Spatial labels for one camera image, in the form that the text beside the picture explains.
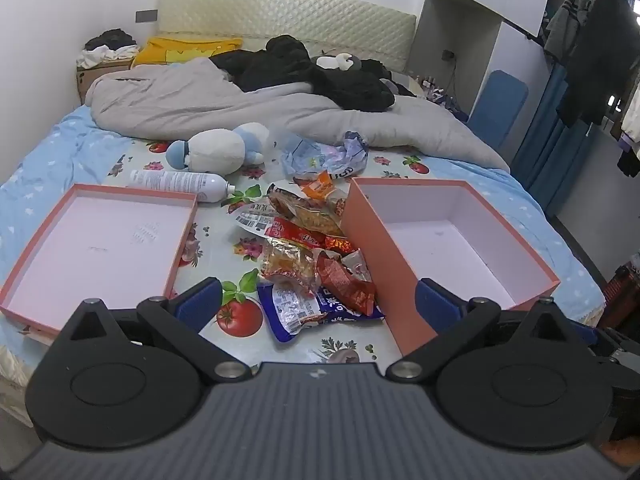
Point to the orange snack packet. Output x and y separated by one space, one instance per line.
320 187

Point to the dark wall switch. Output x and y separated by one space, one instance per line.
146 16

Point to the blue snack packet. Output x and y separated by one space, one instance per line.
300 312

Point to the white crumpled clothes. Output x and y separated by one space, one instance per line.
102 56

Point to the white barcode snack packet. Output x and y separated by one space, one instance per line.
250 220

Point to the floral printed sheet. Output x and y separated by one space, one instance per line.
220 255

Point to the small grey white plush toy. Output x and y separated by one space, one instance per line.
340 61

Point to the red suitcase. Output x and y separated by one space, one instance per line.
622 290

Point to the cream quilted headboard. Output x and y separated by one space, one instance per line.
280 15

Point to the white and blue plush toy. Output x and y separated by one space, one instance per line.
220 147

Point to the grey blanket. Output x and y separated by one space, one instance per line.
200 100

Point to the yellow pillow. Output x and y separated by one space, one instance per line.
175 50

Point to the crumpled blue white plastic bag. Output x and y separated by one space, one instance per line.
325 155

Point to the pink cardboard box lid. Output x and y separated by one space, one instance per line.
100 240

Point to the pink cardboard box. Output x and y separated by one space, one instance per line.
450 240

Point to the black garment on cardboard box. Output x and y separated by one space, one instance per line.
112 39

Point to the blue curtain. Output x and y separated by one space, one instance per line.
555 140

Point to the clear packet of brown cake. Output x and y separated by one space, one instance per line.
290 262

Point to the light blue bedsheet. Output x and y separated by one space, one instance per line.
45 155

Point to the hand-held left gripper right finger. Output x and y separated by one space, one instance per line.
437 304

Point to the shiny red snack packet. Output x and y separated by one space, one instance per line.
341 245

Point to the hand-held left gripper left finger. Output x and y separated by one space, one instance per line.
200 305

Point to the red and white snack packet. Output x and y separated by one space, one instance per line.
292 234

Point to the clutter on nightstand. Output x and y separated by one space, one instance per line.
440 95

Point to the hanging grey white jacket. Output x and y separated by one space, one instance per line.
565 20

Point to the brown cardboard box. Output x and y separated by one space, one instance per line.
95 77

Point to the dark red snack packet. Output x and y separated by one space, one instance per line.
345 285

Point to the white spray bottle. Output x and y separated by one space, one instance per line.
172 182

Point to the white cabinet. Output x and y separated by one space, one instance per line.
465 35

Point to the black clothing pile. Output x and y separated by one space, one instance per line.
285 65

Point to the hanging black jacket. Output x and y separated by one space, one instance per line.
605 60

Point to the wall outlet with charger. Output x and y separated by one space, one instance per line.
448 55

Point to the blue chair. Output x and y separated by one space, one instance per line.
497 110

